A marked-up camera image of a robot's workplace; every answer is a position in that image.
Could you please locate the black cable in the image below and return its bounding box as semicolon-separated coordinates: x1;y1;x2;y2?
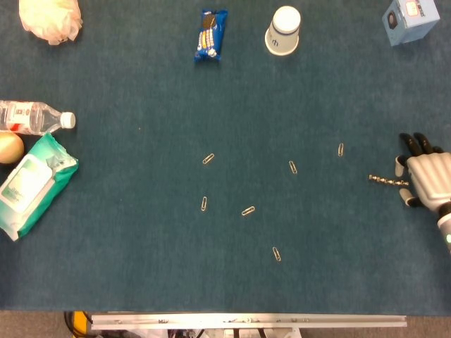
63;311;79;334

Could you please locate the blue cookie packet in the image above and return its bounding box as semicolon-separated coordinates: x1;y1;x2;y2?
193;8;229;64

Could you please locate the clear plastic water bottle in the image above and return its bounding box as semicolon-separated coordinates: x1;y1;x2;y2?
0;99;77;137

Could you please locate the green wet wipes pack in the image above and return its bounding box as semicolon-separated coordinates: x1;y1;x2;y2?
0;132;80;242

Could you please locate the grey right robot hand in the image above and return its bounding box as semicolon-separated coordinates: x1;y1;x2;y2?
394;132;451;214

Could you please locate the yellow round onion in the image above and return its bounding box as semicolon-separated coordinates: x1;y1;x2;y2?
0;132;25;165

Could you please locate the teal felt table cloth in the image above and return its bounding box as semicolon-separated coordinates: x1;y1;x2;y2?
0;0;451;313

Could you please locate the light blue cardboard box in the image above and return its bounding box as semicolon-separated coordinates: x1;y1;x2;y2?
382;0;441;47

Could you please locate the aluminium profile rail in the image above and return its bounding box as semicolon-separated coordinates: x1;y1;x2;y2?
90;313;408;330

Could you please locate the crumpled white plastic bag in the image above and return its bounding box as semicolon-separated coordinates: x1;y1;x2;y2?
18;0;84;46

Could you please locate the white paper cup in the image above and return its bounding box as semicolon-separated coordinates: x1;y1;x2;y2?
264;5;302;56

